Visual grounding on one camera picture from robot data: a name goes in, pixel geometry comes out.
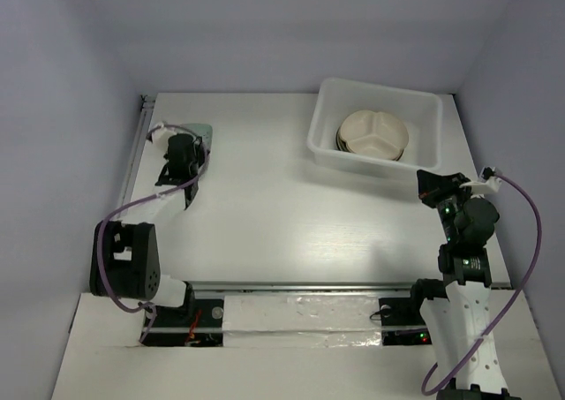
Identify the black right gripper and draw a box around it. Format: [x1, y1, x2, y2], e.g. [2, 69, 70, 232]
[415, 168, 473, 242]

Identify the light green rectangular dish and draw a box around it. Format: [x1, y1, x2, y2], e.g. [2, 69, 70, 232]
[181, 123, 213, 153]

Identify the cream divided dish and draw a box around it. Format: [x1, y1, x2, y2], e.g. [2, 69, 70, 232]
[338, 109, 410, 161]

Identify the beige bird painted plate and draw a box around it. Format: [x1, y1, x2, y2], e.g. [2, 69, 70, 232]
[335, 130, 350, 153]

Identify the light green round plate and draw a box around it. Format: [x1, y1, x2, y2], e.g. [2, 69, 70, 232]
[389, 150, 404, 161]

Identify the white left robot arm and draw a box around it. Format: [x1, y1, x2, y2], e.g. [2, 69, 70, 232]
[89, 127, 210, 313]

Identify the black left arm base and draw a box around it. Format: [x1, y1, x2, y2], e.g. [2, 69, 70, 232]
[142, 298, 224, 347]

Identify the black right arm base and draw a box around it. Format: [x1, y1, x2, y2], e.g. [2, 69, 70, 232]
[371, 279, 447, 346]

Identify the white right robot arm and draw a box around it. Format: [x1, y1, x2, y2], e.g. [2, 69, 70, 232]
[406, 170, 510, 399]

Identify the white plastic bin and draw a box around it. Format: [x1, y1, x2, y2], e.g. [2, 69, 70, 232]
[307, 78, 443, 179]

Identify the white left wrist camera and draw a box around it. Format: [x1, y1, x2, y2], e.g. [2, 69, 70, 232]
[146, 122, 177, 146]

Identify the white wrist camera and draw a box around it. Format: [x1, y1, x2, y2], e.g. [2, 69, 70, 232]
[460, 167, 502, 196]
[146, 122, 177, 146]

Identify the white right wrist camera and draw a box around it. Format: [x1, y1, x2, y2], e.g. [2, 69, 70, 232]
[460, 167, 502, 196]

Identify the aluminium frame rail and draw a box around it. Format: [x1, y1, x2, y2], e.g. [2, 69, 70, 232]
[94, 93, 155, 286]

